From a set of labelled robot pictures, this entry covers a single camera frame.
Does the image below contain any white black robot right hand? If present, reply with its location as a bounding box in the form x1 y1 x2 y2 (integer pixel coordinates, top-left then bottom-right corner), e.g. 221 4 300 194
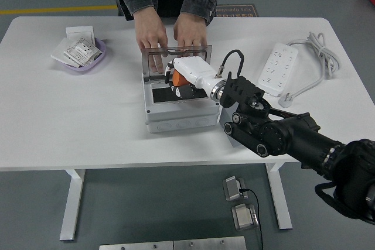
163 56 220 99

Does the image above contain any person's left hand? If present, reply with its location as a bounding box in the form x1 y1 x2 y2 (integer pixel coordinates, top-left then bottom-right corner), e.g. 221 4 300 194
173 12 209 54

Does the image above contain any person's right hand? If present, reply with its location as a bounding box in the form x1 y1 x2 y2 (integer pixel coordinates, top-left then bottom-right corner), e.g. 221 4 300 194
133 8 169 74

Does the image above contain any orange cylinder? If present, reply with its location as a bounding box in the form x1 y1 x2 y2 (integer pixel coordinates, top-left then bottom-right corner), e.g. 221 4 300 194
171 68 190 87

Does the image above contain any transparent hinged box lid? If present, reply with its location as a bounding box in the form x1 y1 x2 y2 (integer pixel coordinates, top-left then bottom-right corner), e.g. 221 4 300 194
141 44 213 80

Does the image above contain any grey plastic electrical box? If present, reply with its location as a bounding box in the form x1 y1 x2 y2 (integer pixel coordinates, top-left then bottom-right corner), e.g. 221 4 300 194
142 73 221 134

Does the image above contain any grey cube with round hole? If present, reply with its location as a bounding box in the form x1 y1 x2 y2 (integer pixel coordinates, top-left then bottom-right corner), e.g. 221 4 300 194
218 107 244 149

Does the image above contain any brown floor sign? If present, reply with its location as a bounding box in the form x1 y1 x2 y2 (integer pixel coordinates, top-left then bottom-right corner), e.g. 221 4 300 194
213 4 260 18

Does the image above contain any purple plastic tray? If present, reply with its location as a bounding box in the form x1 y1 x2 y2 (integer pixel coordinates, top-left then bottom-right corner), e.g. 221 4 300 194
57 37 107 74

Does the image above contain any white power strip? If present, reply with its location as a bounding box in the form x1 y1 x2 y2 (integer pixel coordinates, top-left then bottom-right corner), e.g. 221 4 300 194
256 42 299 98

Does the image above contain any plain white panel plate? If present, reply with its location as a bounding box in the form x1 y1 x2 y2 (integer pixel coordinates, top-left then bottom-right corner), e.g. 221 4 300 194
50 38 81 69

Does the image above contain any silver foot pedal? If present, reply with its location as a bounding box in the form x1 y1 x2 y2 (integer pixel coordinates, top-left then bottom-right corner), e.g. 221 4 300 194
222 176 250 202
231 203 260 231

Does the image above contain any white table leg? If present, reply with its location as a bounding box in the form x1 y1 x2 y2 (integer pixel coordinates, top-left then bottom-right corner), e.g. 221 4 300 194
59 169 86 241
265 162 293 230

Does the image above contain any grey metal plate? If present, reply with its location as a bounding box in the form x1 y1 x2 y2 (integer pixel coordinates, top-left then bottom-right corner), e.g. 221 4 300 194
98 241 174 250
173 236 247 250

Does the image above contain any white wall switch plate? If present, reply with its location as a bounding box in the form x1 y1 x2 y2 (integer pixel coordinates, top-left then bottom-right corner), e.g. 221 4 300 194
65 26 96 43

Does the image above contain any printed wall socket panel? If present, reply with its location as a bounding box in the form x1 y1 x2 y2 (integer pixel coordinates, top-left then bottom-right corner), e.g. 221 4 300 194
63 36 101 68

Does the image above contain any white power strip cord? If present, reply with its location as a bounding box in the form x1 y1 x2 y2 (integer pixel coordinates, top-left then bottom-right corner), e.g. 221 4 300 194
277 32 342 108

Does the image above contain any black pedal cable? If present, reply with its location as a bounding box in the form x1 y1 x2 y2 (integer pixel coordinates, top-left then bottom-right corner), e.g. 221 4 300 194
238 187 263 250

